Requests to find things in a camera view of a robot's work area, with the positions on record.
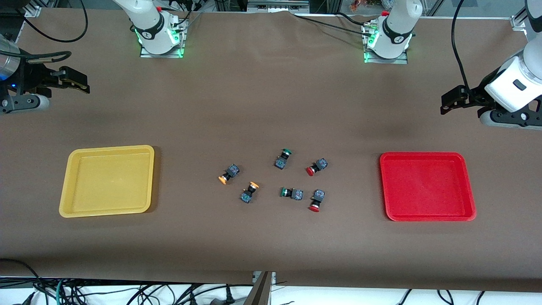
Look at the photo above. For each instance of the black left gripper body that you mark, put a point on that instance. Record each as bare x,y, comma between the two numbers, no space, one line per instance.
477,94

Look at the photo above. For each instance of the red push button switch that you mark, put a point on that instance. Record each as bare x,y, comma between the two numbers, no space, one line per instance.
321,164
317,196

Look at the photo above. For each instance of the yellow push button switch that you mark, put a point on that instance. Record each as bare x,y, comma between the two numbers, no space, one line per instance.
246,196
232,171

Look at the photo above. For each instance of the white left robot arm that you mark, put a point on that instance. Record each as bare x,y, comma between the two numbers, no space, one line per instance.
398,21

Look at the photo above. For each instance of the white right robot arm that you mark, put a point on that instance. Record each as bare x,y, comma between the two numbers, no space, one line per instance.
148,17

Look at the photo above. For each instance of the red plastic tray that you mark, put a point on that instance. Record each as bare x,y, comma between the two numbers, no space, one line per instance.
427,186

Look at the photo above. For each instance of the yellow plastic tray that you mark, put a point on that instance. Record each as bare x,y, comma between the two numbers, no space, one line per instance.
106,182

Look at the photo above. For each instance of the orange small object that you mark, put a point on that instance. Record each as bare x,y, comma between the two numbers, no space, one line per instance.
360,5

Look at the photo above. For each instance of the brown table cover sheet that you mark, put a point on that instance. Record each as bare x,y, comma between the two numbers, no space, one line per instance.
271,106

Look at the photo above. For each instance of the silver equipment box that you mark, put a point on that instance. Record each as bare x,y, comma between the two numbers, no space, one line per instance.
277,5

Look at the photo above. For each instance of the aluminium frame profile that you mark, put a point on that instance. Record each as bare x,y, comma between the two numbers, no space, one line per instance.
517,22
31,10

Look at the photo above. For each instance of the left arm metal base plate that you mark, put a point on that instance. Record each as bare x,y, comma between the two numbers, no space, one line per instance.
385,61

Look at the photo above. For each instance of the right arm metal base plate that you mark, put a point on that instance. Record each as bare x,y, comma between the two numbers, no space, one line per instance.
161,55

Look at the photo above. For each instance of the black equipment frame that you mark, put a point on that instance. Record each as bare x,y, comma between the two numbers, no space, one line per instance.
230,5

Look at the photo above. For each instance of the green push button switch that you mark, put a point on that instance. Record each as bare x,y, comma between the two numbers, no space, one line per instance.
296,194
280,162

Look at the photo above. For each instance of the metal table bracket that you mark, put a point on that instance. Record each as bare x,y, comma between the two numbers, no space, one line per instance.
271,277

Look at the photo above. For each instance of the dark brown post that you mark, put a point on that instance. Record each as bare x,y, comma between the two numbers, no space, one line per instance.
259,294

